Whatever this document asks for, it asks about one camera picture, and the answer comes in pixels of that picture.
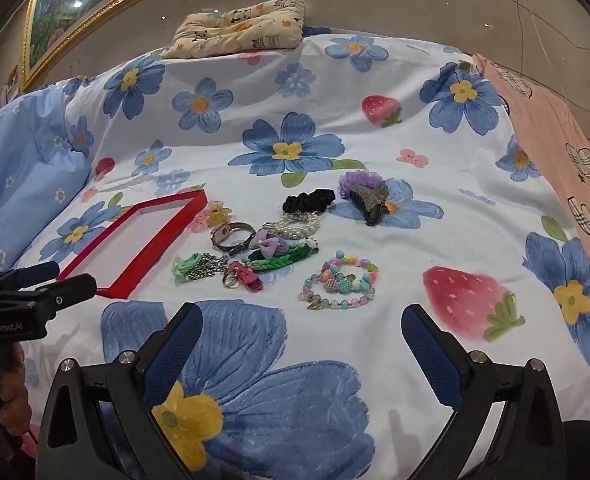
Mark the pink heart print cloth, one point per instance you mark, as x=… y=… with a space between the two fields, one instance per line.
x=550 y=125

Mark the green bow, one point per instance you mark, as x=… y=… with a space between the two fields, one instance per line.
x=182 y=266

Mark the black scrunchie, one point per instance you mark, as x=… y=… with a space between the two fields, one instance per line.
x=305 y=201

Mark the panda print cushion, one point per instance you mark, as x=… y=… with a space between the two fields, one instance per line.
x=240 y=30

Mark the yellow hair claw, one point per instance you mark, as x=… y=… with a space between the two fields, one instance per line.
x=219 y=214

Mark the purple bow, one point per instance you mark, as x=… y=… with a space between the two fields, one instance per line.
x=267 y=242

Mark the red tray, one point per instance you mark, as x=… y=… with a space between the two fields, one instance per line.
x=160 y=240

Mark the blue floral pillow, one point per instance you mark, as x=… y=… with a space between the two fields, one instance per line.
x=25 y=160

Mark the pearl brooch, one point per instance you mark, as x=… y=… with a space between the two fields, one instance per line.
x=295 y=225

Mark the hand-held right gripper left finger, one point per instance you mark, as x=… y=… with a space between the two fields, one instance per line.
x=175 y=350

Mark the green braided band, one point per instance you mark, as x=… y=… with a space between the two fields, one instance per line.
x=275 y=261

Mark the person's left hand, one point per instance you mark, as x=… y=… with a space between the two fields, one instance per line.
x=12 y=390

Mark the gold rings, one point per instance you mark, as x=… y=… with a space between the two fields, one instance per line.
x=231 y=280

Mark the floral bed sheet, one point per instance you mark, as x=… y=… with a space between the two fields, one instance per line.
x=405 y=240

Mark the purple flower hair clip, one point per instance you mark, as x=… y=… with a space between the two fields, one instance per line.
x=370 y=205
x=352 y=182

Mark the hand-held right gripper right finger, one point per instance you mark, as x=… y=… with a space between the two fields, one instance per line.
x=430 y=355

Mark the gold wristwatch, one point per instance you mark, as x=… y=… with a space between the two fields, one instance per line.
x=221 y=234

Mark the pink hair clip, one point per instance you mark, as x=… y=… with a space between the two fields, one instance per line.
x=249 y=280

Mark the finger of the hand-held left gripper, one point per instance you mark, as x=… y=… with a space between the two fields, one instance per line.
x=75 y=287
x=42 y=271

